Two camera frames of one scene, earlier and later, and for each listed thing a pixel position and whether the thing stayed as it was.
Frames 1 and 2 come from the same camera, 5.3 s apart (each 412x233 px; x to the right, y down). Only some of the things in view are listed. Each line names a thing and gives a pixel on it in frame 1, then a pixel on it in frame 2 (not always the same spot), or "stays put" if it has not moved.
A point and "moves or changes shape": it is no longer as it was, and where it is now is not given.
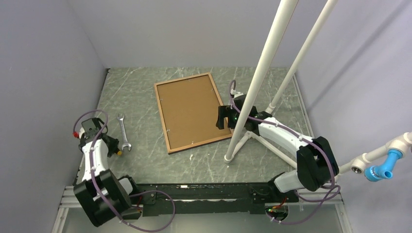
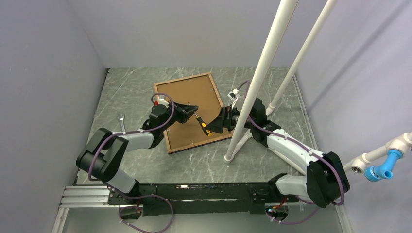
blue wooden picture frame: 188,108 stays put
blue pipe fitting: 385,170 stays put
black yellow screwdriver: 118,152 moves or changes shape
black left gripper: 114,142 -> 185,111
